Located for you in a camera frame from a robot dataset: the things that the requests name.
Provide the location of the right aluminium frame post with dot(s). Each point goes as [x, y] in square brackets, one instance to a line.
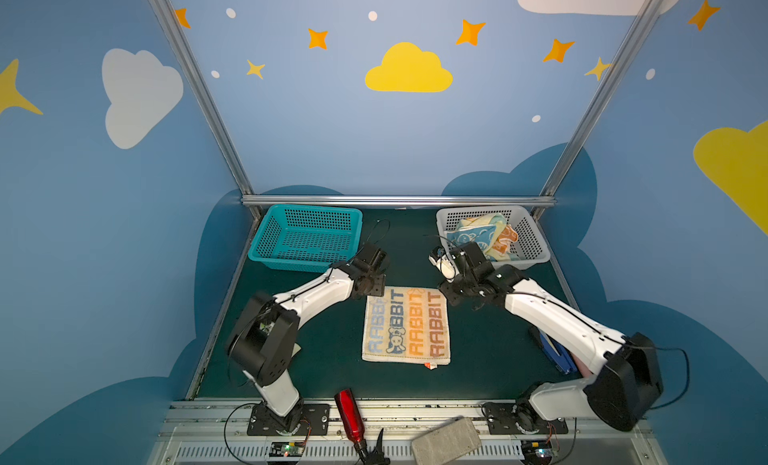
[638, 32]

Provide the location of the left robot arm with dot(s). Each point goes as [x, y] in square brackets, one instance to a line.
[263, 338]

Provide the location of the aluminium frame post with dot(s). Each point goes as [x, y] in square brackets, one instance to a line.
[638, 32]
[179, 44]

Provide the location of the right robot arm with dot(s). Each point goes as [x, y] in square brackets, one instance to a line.
[625, 379]

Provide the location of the right green circuit board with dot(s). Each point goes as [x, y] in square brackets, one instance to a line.
[536, 453]

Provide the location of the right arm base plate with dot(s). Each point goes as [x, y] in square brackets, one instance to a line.
[509, 418]

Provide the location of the green circuit board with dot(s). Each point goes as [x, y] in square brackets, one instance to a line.
[536, 453]
[294, 450]

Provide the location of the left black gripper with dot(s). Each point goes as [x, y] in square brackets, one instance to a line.
[372, 261]

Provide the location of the white plastic basket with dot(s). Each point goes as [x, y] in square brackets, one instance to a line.
[531, 247]

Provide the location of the yellow-green towel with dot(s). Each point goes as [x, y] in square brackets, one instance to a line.
[496, 220]

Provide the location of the red metal bottle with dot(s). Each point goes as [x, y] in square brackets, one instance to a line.
[350, 416]

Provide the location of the teal plastic basket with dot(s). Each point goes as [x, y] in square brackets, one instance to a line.
[308, 239]

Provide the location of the left aluminium frame post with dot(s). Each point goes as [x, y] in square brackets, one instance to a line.
[179, 44]

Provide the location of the grey sponge block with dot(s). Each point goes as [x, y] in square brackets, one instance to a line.
[446, 443]

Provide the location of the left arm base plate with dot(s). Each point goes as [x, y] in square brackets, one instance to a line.
[301, 420]

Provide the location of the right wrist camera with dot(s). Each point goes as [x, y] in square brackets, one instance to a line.
[443, 262]

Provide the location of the blue bunny pattern towel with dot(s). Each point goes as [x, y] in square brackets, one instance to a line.
[485, 236]

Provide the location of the orange patterned towel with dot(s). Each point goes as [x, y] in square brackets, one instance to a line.
[502, 248]

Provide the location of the cream RABBIT lettered towel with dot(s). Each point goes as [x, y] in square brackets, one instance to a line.
[407, 325]

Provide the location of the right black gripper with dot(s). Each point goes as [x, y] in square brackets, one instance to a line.
[464, 266]

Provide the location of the horizontal aluminium frame bar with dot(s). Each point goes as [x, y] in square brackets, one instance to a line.
[397, 201]

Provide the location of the black clamp tool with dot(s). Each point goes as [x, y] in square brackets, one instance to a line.
[374, 456]

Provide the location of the left green circuit board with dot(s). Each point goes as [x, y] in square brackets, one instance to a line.
[294, 450]

